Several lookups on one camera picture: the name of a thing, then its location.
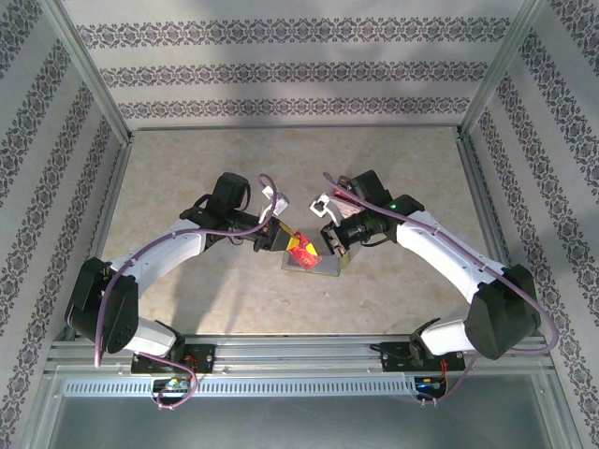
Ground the red and silver snack packet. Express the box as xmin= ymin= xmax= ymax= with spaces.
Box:
xmin=287 ymin=235 xmax=325 ymax=272

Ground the green card holder wallet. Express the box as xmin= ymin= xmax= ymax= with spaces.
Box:
xmin=279 ymin=233 xmax=359 ymax=279

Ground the red card white logo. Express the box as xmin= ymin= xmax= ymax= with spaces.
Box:
xmin=335 ymin=188 xmax=358 ymax=219

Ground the small circuit board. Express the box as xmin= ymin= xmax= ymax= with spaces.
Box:
xmin=152 ymin=376 xmax=194 ymax=395
xmin=414 ymin=375 xmax=449 ymax=393

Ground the grey metal tray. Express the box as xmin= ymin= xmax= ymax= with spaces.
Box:
xmin=27 ymin=373 xmax=579 ymax=449

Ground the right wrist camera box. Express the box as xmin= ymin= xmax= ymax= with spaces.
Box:
xmin=309 ymin=193 xmax=344 ymax=225

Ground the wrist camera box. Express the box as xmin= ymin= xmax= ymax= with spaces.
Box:
xmin=309 ymin=193 xmax=344 ymax=225
xmin=258 ymin=185 xmax=292 ymax=218

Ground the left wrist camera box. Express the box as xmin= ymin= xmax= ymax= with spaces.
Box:
xmin=258 ymin=185 xmax=292 ymax=218

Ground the aluminium rear rail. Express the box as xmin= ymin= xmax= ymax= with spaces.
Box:
xmin=128 ymin=122 xmax=462 ymax=134

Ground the aluminium side rail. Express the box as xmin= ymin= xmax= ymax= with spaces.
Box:
xmin=64 ymin=133 xmax=136 ymax=341
xmin=454 ymin=130 xmax=535 ymax=338

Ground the aluminium mounting rail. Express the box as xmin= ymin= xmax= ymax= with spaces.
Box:
xmin=44 ymin=332 xmax=549 ymax=376

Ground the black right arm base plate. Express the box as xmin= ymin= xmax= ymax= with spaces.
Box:
xmin=381 ymin=340 xmax=467 ymax=373

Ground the slotted grey cable duct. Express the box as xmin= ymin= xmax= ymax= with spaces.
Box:
xmin=62 ymin=376 xmax=451 ymax=398

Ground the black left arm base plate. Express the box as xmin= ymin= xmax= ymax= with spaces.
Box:
xmin=130 ymin=343 xmax=216 ymax=375

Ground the aluminium corner post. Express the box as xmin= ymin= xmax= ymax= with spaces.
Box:
xmin=460 ymin=0 xmax=548 ymax=137
xmin=37 ymin=0 xmax=135 ymax=141

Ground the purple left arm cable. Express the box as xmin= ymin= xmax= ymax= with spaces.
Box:
xmin=93 ymin=173 xmax=285 ymax=412

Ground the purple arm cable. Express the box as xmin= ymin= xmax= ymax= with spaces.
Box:
xmin=323 ymin=172 xmax=561 ymax=408
xmin=93 ymin=173 xmax=285 ymax=412

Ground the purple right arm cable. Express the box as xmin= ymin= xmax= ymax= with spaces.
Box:
xmin=323 ymin=172 xmax=561 ymax=408

